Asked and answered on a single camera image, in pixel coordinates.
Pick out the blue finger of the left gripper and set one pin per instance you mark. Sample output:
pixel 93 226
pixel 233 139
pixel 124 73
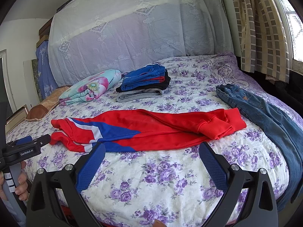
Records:
pixel 24 140
pixel 43 140

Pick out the folded blue pants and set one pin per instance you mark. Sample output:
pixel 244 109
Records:
pixel 150 74

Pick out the folded black pants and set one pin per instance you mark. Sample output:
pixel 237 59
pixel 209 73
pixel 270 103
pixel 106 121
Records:
pixel 159 83

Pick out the person's right hand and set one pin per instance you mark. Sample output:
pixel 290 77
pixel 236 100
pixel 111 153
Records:
pixel 158 223

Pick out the blue denim jeans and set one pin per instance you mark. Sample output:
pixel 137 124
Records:
pixel 277 126

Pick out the blue patterned fabric bundle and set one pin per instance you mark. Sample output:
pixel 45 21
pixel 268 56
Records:
pixel 46 81

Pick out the window with white frame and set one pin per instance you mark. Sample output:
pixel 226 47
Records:
pixel 6 91

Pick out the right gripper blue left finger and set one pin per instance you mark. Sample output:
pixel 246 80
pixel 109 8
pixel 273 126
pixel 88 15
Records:
pixel 44 208

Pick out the folded grey pants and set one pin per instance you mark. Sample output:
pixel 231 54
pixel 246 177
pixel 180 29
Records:
pixel 138 94

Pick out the red blue white track pants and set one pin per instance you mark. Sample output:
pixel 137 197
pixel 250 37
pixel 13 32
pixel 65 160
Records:
pixel 143 130

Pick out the beige checkered curtain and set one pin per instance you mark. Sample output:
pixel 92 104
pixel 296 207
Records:
pixel 263 41

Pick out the folded floral quilt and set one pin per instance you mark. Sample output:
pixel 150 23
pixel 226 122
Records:
pixel 90 88

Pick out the person's left hand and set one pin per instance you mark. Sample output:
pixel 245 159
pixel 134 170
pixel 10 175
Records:
pixel 20 191

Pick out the stacked boxes on top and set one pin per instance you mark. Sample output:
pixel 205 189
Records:
pixel 44 32

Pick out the brown pillow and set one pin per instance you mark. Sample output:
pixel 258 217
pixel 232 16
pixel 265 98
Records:
pixel 38 112

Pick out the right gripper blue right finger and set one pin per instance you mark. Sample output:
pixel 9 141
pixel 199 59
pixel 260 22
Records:
pixel 259 208

